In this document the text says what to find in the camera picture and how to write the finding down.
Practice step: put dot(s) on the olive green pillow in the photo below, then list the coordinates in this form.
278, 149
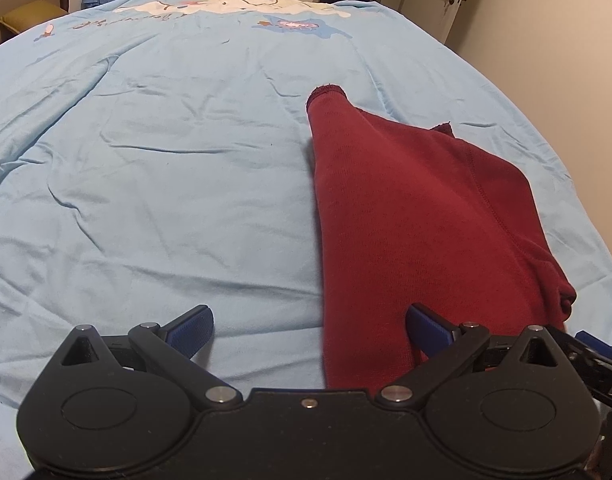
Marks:
31, 16

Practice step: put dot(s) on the white room door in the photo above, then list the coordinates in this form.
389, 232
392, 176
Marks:
436, 5

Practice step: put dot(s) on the light blue printed bedsheet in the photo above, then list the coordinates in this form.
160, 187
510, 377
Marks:
161, 185

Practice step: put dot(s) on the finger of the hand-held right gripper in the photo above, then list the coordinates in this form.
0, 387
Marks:
593, 342

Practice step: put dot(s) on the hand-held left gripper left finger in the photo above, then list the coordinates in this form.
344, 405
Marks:
192, 331

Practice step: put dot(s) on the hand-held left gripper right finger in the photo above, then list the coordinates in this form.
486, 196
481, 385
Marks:
428, 331

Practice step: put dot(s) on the dark red knit sweater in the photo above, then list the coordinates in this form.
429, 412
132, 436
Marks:
411, 210

